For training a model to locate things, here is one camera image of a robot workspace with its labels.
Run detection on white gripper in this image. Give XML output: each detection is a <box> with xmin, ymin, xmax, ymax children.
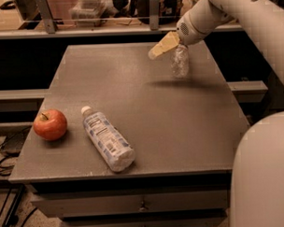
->
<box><xmin>149</xmin><ymin>0</ymin><xmax>233</xmax><ymax>60</ymax></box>

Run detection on clear crinkled water bottle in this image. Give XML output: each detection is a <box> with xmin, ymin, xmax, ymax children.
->
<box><xmin>171</xmin><ymin>44</ymin><xmax>189</xmax><ymax>78</ymax></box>

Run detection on labelled water bottle white cap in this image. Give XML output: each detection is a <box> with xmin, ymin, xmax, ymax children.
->
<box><xmin>81</xmin><ymin>106</ymin><xmax>135</xmax><ymax>173</ymax></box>

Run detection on dark bag on shelf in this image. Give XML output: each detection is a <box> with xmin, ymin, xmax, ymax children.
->
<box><xmin>132</xmin><ymin>0</ymin><xmax>183</xmax><ymax>25</ymax></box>

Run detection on clear plastic container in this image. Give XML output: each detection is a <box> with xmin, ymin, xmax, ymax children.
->
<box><xmin>69</xmin><ymin>0</ymin><xmax>106</xmax><ymax>27</ymax></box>

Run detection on grey drawer cabinet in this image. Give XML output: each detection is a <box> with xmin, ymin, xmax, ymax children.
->
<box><xmin>10</xmin><ymin>43</ymin><xmax>249</xmax><ymax>227</ymax></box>

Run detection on red apple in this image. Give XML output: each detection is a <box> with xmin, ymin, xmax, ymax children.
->
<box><xmin>33</xmin><ymin>109</ymin><xmax>67</xmax><ymax>141</ymax></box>

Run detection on black power adapter box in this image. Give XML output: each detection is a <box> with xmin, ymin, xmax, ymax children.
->
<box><xmin>0</xmin><ymin>133</ymin><xmax>26</xmax><ymax>156</ymax></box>

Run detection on grey metal shelf rail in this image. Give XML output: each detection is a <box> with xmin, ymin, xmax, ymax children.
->
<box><xmin>0</xmin><ymin>0</ymin><xmax>243</xmax><ymax>41</ymax></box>

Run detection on black cables on left floor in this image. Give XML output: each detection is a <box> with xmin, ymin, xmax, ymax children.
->
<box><xmin>0</xmin><ymin>127</ymin><xmax>35</xmax><ymax>227</ymax></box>

